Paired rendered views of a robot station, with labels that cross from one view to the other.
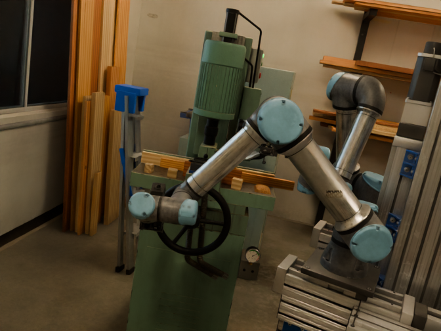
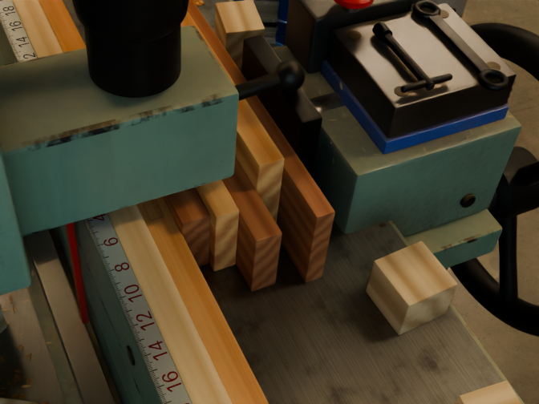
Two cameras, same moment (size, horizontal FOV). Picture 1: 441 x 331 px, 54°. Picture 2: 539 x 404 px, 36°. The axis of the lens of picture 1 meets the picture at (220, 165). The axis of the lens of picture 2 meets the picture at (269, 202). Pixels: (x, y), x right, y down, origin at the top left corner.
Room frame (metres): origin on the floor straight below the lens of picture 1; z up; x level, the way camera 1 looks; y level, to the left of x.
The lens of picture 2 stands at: (1.98, 0.42, 1.34)
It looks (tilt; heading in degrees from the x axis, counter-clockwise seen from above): 48 degrees down; 239
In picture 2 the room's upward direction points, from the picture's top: 7 degrees clockwise
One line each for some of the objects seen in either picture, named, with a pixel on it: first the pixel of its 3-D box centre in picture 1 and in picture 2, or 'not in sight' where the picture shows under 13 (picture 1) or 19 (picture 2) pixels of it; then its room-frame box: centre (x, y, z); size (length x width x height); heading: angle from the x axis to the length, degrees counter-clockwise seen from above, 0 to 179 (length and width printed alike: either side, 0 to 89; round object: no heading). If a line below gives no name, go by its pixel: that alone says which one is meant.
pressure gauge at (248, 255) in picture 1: (252, 256); not in sight; (1.66, -0.19, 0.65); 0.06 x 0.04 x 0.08; 90
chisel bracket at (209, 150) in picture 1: (207, 153); (105, 135); (1.89, 0.06, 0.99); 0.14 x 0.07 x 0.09; 0
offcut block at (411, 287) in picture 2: (172, 173); (410, 287); (1.74, 0.19, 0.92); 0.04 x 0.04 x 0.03; 3
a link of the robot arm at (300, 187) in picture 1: (312, 180); not in sight; (1.67, -0.36, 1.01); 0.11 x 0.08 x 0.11; 42
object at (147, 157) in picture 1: (207, 168); (107, 199); (1.89, 0.05, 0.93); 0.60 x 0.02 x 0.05; 90
